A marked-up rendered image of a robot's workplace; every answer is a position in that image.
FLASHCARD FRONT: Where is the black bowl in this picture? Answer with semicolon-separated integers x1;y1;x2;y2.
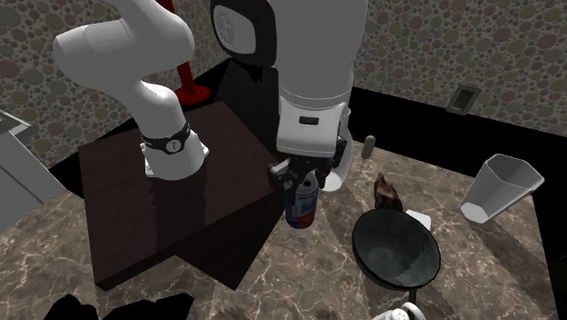
351;208;443;292

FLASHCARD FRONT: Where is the small grey cylinder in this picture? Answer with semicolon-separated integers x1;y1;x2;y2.
360;135;377;161

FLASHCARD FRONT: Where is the white rounded object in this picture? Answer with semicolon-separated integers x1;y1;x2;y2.
373;301;427;320

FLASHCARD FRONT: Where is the grey wall outlet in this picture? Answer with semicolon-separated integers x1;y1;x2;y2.
444;85;482;116

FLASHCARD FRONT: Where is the small white box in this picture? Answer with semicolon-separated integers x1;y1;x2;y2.
404;208;433;232

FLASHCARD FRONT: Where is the blue red white drink can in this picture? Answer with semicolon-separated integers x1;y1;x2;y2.
284;174;321;230

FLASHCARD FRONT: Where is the white faceted cup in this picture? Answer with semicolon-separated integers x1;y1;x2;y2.
458;153;545;225

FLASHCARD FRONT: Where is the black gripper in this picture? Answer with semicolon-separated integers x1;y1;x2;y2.
267;135;348;195

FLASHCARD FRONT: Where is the dark brown robot stand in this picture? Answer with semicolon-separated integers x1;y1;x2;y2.
78;100;294;292

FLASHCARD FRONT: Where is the red pole stand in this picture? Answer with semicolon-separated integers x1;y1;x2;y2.
154;0;212;106

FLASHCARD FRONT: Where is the brown figure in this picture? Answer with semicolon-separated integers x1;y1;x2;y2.
373;171;404;214

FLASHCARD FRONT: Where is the white cabinet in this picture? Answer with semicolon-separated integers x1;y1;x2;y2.
0;109;68;234

